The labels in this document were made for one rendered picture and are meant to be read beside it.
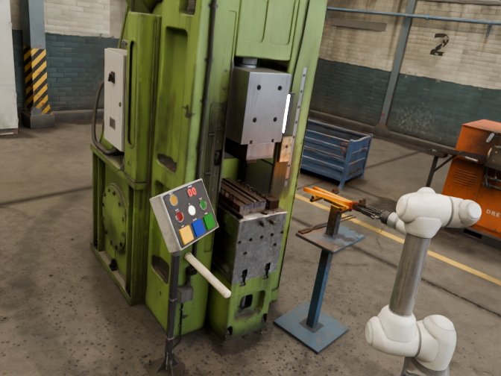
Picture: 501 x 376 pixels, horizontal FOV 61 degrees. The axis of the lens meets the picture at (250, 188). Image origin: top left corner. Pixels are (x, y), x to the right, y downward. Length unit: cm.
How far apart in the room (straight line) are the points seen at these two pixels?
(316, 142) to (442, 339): 451
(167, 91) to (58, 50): 561
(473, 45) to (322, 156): 455
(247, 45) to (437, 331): 171
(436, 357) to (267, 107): 150
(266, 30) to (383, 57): 796
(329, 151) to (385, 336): 440
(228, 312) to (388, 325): 118
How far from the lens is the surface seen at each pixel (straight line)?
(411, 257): 195
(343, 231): 300
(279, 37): 261
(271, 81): 242
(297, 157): 293
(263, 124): 246
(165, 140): 273
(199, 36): 230
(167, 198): 206
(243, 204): 258
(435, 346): 215
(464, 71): 975
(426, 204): 186
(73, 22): 826
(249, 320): 305
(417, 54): 1008
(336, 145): 615
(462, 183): 560
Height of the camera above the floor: 199
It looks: 21 degrees down
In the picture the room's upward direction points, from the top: 8 degrees clockwise
